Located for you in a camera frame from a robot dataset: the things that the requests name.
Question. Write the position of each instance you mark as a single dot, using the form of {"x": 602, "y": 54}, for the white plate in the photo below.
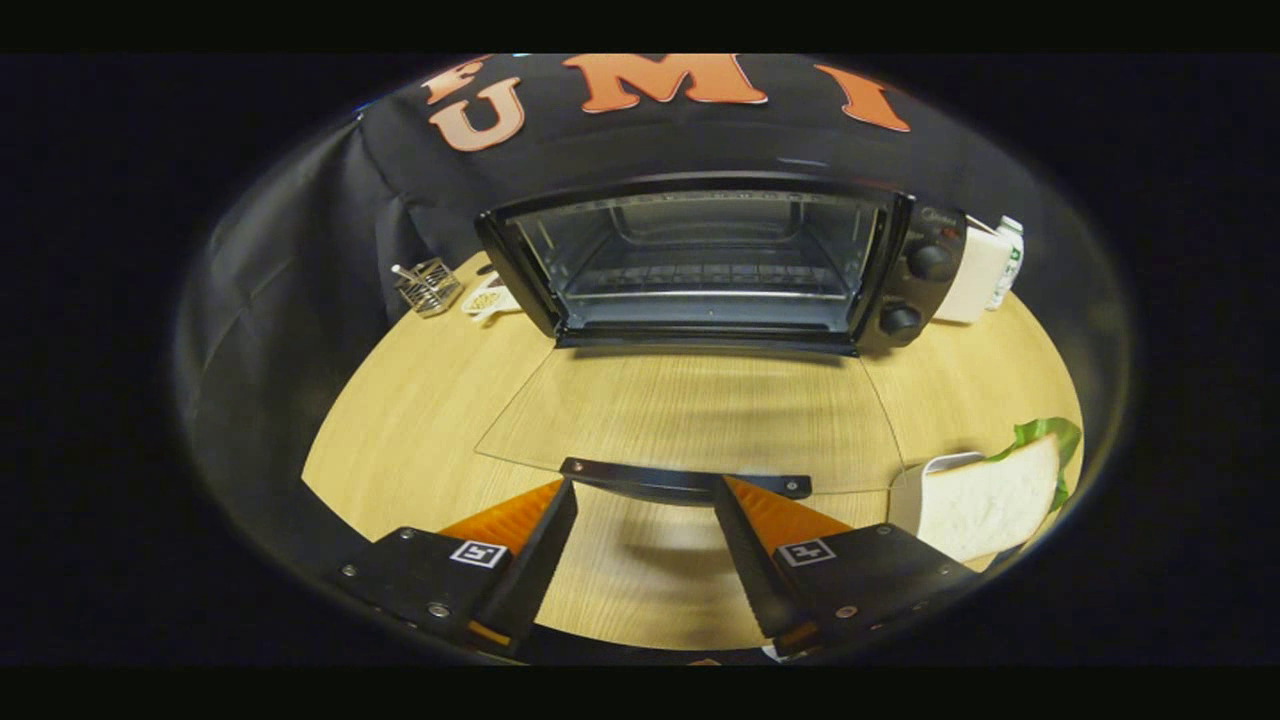
{"x": 905, "y": 495}

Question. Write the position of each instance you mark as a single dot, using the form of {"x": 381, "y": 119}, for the lettuce sandwich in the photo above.
{"x": 985, "y": 500}

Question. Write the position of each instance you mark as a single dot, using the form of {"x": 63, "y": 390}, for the black toaster oven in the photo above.
{"x": 925, "y": 262}

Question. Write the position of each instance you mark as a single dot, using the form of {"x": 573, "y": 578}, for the small white patterned dish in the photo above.
{"x": 488, "y": 299}

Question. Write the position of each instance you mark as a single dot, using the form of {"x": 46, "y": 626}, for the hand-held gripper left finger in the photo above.
{"x": 535, "y": 560}

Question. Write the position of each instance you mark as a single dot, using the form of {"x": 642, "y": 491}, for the white bottle with green label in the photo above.
{"x": 1010, "y": 255}

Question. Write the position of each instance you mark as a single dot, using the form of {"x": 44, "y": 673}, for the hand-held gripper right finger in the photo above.
{"x": 750, "y": 560}

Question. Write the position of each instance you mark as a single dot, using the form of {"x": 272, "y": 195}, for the white pop-up toaster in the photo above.
{"x": 970, "y": 280}

